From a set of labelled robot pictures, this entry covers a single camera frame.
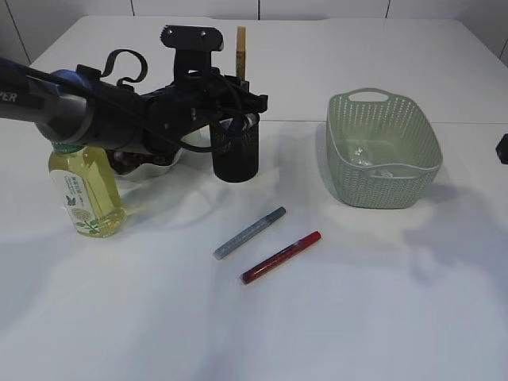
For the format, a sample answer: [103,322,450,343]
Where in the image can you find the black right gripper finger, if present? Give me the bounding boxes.
[495,133,508,164]

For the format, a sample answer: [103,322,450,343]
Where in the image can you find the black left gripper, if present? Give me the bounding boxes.
[150,67,268,139]

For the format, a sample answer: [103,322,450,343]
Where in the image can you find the gold glitter pen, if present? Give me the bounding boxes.
[236,26,246,81]

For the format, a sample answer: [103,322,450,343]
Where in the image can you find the purple artificial grape bunch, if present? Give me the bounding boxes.
[106,150,177,175]

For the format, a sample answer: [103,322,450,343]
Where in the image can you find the yellow tea drink bottle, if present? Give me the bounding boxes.
[48,142,126,237]

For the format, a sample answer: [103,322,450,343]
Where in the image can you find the clear plastic sheet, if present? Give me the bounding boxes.
[349,146,394,178]

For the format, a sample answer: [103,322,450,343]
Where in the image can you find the silver glitter pen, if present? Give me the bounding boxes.
[214,206,287,260]

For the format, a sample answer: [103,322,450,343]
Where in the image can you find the red glitter pen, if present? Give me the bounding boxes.
[241,231,321,285]

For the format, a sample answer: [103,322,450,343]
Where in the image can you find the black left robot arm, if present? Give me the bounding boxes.
[1,59,267,155]

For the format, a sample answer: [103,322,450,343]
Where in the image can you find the black mesh pen holder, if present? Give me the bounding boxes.
[210,114,260,183]

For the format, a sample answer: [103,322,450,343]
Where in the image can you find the green wavy glass plate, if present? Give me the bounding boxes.
[115,129,210,183]

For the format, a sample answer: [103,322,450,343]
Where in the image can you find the green plastic woven basket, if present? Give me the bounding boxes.
[325,88,443,210]

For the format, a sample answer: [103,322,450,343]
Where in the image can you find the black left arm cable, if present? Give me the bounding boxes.
[75,49,247,154]

